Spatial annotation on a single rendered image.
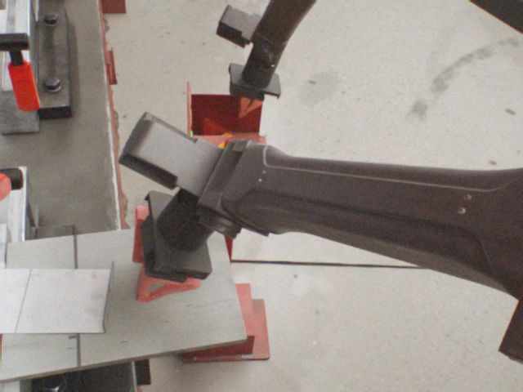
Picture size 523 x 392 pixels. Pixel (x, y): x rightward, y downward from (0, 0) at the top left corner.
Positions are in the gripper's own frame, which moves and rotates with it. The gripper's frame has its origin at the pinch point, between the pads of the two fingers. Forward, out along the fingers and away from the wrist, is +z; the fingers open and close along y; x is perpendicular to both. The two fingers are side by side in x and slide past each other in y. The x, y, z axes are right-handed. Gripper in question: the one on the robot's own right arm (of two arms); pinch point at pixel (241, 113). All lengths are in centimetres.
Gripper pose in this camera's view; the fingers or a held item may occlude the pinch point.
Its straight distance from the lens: 127.8
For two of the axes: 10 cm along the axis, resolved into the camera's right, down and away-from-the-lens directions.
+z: -3.4, 6.4, 6.9
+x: 0.9, 7.6, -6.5
